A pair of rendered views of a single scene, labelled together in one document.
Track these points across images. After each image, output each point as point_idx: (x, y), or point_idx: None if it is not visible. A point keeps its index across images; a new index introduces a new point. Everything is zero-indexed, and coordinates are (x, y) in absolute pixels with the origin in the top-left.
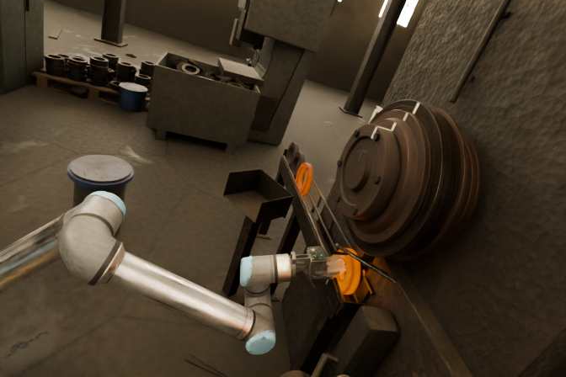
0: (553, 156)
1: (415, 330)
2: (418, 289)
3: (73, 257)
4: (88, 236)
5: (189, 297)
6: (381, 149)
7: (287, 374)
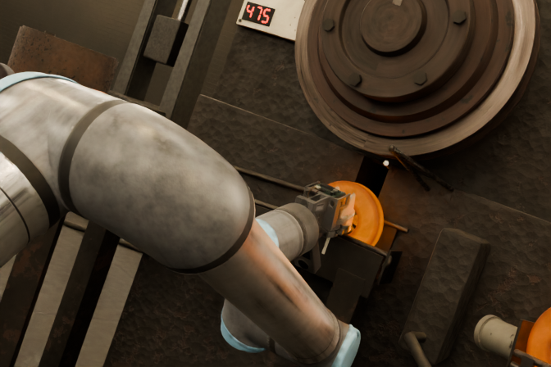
0: None
1: (513, 227)
2: (470, 191)
3: (204, 186)
4: (196, 139)
5: (298, 274)
6: None
7: None
